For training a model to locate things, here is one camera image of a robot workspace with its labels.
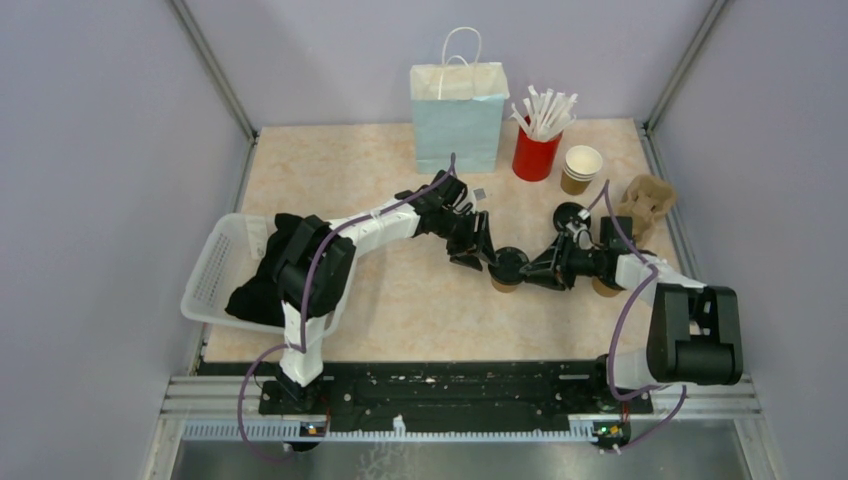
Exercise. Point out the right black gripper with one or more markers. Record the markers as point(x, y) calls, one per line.
point(552, 269)

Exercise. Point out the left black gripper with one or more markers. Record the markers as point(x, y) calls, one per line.
point(469, 241)

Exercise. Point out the brown paper coffee cup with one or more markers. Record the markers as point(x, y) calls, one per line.
point(603, 289)

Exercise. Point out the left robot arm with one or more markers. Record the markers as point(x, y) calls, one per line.
point(432, 209)

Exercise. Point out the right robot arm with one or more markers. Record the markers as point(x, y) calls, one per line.
point(694, 332)

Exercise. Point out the stack of black lids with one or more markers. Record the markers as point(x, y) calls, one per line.
point(569, 213)

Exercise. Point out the red ribbed straw cup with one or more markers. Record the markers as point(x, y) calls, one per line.
point(533, 161)

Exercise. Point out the stacked brown paper cups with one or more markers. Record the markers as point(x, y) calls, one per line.
point(581, 165)

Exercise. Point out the cardboard cup carrier tray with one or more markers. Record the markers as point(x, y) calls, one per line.
point(646, 200)

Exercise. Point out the light blue paper bag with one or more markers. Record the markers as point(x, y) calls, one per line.
point(457, 110)

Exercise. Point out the white wrapped straws bundle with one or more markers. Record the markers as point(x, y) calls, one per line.
point(546, 114)

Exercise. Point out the black cloth in basket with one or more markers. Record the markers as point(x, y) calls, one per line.
point(257, 301)

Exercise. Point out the clear plastic basket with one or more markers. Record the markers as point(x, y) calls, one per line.
point(233, 252)

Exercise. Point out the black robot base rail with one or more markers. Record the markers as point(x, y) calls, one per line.
point(451, 397)

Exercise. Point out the white toothed cable rail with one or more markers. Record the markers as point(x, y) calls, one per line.
point(292, 431)

